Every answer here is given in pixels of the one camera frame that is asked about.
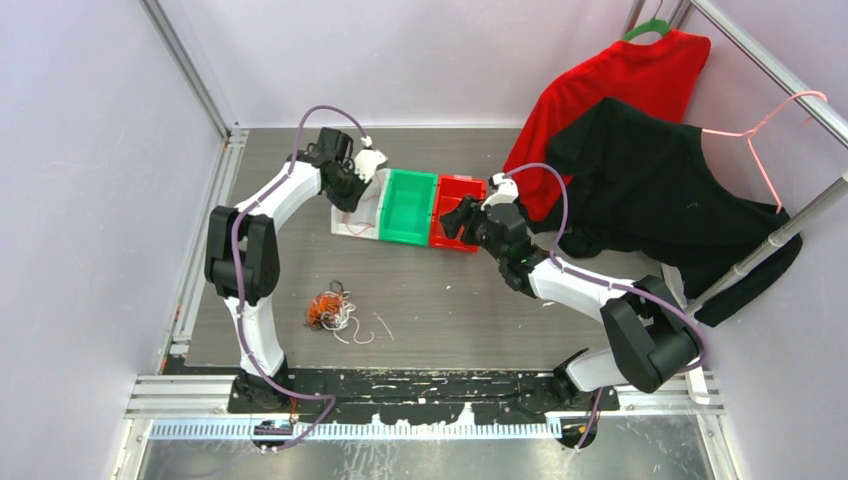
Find orange cable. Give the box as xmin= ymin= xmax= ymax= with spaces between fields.
xmin=341 ymin=208 xmax=378 ymax=238

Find cable bundle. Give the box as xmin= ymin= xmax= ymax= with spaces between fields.
xmin=303 ymin=280 xmax=376 ymax=346

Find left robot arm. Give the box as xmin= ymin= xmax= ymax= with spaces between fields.
xmin=204 ymin=127 xmax=388 ymax=413

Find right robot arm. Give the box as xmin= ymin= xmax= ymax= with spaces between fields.
xmin=439 ymin=196 xmax=706 ymax=411

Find red plastic bin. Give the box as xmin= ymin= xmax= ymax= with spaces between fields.
xmin=428 ymin=175 xmax=487 ymax=253

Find white plastic bin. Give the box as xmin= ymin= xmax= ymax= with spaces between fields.
xmin=330 ymin=169 xmax=391 ymax=240

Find green plastic bin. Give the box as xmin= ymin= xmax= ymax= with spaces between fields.
xmin=379 ymin=169 xmax=439 ymax=246

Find black t-shirt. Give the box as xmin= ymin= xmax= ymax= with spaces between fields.
xmin=515 ymin=98 xmax=803 ymax=326

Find red t-shirt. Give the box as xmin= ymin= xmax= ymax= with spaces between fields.
xmin=502 ymin=29 xmax=712 ymax=223

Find green hanger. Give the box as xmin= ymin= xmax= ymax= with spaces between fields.
xmin=621 ymin=0 xmax=672 ymax=42

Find pink hanger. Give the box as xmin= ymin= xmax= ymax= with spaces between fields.
xmin=700 ymin=90 xmax=829 ymax=215

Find metal clothes rack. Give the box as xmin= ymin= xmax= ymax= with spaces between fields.
xmin=621 ymin=0 xmax=848 ymax=318

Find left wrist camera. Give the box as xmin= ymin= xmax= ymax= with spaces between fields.
xmin=353 ymin=136 xmax=388 ymax=183

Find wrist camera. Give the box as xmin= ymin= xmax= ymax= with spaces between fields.
xmin=483 ymin=173 xmax=519 ymax=207
xmin=353 ymin=136 xmax=388 ymax=183

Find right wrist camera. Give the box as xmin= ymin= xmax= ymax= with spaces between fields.
xmin=483 ymin=173 xmax=519 ymax=207

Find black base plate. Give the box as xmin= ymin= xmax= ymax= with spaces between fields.
xmin=227 ymin=368 xmax=594 ymax=426

